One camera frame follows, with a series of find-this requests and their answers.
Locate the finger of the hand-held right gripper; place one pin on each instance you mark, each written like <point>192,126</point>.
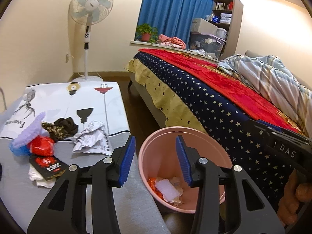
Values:
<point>268,124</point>

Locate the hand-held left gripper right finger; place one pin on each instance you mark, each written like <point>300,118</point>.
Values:
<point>184,160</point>

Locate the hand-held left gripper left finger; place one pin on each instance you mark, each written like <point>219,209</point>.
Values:
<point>125,160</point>

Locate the pink plastic bin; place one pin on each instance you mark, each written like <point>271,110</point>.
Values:
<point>158,146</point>

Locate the white paper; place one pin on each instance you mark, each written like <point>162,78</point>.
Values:
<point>90,136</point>

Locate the black snack packet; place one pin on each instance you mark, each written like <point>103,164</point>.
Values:
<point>46,166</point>

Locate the red plastic packet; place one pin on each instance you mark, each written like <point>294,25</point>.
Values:
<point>41,146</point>

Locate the white tissue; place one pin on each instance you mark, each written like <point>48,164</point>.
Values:
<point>36,178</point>

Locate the blue mesh scrubber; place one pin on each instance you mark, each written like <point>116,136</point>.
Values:
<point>18,151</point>

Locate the person's right hand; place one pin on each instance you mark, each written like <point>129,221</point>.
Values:
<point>291,199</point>

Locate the crumpled beige paper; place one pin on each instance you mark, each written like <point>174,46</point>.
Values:
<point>179,184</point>

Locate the white foam piece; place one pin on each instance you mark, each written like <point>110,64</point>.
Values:
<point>167,190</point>

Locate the orange wrapper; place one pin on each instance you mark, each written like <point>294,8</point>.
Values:
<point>153,185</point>

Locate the striped plaid duvet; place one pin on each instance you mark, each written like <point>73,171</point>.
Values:
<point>273,78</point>

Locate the bed with starry blanket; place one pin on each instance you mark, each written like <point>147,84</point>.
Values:
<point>219,117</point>

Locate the red gold blanket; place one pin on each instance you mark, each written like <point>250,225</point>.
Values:
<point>219,82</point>

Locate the black sock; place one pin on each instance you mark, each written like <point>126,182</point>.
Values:
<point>68,125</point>

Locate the camouflage patterned cloth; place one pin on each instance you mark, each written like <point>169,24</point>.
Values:
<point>56,133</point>

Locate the yellow star bedsheet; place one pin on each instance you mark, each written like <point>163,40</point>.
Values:
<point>156,87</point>

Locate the printed white grey tablecloth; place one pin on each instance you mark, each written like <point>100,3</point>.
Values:
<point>56,97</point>

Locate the white cloth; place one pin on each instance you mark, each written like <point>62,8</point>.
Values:
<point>199,51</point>

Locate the wooden bookshelf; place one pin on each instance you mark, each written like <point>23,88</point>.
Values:
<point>237,29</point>

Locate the clear storage box purple lid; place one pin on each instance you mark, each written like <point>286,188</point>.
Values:
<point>207,45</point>

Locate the small clear plastic box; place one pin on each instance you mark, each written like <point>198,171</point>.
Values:
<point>222,33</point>

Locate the stack of white packs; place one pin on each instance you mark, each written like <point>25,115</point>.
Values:
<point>223,18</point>

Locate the white storage box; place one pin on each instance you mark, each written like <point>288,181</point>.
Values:
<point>204,26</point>

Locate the pink folded clothes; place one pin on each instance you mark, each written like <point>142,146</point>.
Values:
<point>171,41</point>

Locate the row of books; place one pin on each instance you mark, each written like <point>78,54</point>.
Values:
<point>223,6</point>

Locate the potted green plant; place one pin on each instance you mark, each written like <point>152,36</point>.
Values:
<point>146,33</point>

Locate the white standing fan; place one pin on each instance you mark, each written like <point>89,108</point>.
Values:
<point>85,36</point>

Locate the blue curtain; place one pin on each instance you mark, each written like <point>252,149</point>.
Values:
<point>170,9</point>

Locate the white wall plug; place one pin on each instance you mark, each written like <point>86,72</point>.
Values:
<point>67,58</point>

